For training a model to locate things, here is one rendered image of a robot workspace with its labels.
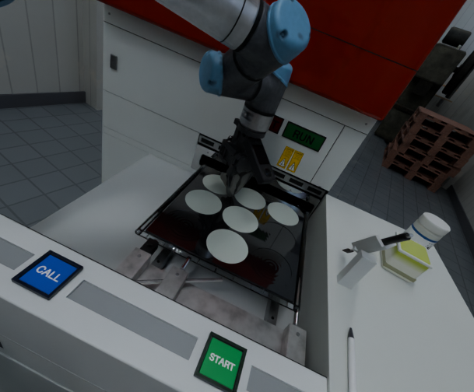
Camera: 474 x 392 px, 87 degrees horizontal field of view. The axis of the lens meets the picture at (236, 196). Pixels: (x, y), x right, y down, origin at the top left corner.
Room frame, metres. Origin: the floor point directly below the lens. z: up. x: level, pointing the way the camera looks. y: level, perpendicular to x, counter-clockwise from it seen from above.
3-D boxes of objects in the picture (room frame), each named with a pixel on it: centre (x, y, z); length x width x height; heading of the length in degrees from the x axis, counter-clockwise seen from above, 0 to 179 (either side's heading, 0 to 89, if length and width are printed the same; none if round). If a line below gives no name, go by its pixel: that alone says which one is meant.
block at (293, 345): (0.24, -0.19, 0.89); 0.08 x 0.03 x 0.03; 176
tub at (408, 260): (0.49, -0.42, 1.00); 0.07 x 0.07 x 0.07; 76
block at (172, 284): (0.26, 0.05, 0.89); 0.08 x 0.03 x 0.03; 176
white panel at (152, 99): (0.75, 0.14, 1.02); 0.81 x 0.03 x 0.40; 86
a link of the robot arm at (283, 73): (0.60, 0.03, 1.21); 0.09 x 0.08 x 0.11; 130
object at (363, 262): (0.39, -0.27, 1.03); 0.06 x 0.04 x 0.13; 176
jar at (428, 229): (0.62, -0.51, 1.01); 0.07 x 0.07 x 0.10
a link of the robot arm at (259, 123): (0.60, 0.03, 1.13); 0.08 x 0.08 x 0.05
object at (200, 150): (0.73, -0.03, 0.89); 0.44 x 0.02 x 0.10; 86
